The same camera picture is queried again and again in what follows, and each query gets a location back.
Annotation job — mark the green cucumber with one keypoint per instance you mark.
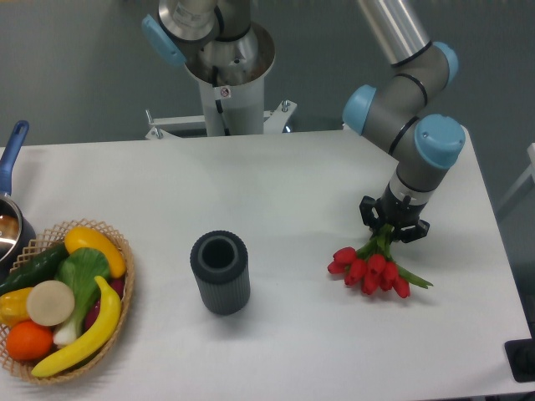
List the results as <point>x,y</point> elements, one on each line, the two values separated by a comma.
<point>40,268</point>

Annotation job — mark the black device at edge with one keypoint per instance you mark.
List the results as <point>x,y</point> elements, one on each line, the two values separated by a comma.
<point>520,355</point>

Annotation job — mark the orange fruit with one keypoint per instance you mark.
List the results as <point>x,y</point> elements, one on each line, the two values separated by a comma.
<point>28,341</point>

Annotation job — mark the yellow banana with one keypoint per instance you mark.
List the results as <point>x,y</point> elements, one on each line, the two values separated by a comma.
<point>89,342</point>

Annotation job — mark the dark grey ribbed vase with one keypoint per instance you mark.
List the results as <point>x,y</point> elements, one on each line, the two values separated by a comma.
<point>219,262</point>

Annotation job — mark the beige round disc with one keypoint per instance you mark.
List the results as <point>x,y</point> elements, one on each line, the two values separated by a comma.
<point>50,303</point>

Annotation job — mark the red tulip bouquet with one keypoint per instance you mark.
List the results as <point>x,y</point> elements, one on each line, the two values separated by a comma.
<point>373,267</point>

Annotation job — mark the green bok choy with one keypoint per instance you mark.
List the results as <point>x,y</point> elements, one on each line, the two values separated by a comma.
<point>78,272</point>

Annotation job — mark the yellow bell pepper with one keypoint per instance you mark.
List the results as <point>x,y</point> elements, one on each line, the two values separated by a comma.
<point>13,307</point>

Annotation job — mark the woven wicker basket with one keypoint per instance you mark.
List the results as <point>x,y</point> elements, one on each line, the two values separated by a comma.
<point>42,242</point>

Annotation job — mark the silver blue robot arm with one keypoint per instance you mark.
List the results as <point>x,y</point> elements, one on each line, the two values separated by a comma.
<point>425,148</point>

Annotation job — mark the dark red vegetable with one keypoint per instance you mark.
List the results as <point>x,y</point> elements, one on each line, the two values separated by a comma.
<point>118,285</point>

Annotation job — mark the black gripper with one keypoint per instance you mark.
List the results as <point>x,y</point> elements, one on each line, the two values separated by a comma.
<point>398,206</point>

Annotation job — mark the yellow squash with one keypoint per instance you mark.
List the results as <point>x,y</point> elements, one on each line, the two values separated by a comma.
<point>85,237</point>

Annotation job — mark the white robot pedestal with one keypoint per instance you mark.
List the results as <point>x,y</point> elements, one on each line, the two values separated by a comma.
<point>230,77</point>

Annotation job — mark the blue handled saucepan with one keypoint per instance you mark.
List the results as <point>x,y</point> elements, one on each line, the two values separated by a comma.
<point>16,231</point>

